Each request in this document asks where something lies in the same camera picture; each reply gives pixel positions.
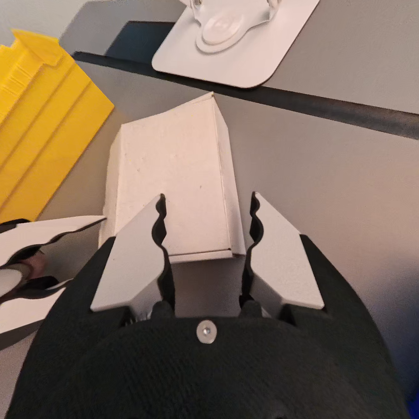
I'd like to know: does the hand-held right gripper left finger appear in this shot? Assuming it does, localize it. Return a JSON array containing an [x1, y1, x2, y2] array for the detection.
[[90, 193, 175, 319]]

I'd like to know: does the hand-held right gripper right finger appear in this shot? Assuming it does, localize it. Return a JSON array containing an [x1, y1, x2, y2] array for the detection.
[[240, 192, 325, 319]]

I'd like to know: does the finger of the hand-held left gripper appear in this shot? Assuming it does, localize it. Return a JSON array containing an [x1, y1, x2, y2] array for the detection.
[[0, 276, 74, 335], [0, 215, 107, 267]]

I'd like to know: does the white cardboard mailer box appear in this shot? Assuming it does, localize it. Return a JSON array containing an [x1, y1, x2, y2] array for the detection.
[[98, 92, 246, 264]]

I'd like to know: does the yellow plastic bin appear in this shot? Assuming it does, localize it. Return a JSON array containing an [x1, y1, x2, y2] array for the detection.
[[0, 29, 115, 223]]

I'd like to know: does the black tape strip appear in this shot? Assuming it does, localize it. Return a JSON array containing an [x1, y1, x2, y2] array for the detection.
[[71, 20, 419, 141]]

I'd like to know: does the white document stand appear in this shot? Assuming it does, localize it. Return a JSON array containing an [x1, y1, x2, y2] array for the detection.
[[151, 0, 321, 89]]

